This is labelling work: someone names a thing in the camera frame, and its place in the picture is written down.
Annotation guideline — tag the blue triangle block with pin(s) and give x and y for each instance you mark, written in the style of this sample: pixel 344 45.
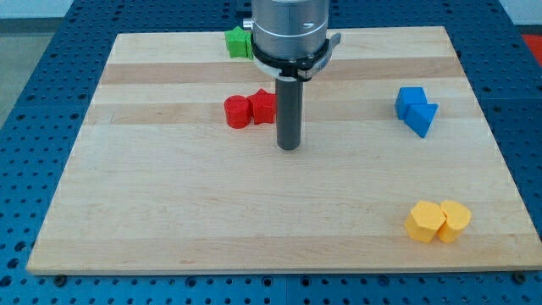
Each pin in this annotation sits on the blue triangle block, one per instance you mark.
pixel 419 118

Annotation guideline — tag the green star block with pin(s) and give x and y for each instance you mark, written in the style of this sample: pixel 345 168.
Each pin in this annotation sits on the green star block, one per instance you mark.
pixel 239 43

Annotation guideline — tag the blue perforated table plate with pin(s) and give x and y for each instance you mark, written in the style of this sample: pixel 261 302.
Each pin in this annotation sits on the blue perforated table plate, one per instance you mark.
pixel 41 129

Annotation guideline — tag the wooden board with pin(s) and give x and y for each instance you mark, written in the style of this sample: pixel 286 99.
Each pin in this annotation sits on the wooden board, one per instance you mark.
pixel 158 184

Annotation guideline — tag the yellow heart block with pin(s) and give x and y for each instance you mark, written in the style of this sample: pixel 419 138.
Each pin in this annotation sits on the yellow heart block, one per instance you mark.
pixel 457 218

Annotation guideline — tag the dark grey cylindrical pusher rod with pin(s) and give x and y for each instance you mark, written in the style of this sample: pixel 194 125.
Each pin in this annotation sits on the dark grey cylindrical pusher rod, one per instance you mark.
pixel 288 113

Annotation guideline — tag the red cylinder block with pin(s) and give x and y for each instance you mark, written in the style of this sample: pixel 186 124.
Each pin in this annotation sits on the red cylinder block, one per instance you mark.
pixel 238 111

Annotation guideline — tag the red star block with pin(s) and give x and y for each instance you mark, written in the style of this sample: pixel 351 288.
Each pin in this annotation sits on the red star block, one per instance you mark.
pixel 263 107

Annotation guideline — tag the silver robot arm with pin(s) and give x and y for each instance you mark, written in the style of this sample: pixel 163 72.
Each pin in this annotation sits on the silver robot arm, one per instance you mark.
pixel 290 43

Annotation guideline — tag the yellow hexagon block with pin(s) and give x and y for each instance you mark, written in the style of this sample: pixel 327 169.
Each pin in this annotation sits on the yellow hexagon block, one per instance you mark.
pixel 423 221

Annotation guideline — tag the blue cube block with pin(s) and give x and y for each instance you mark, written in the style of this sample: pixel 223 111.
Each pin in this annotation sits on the blue cube block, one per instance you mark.
pixel 408 96

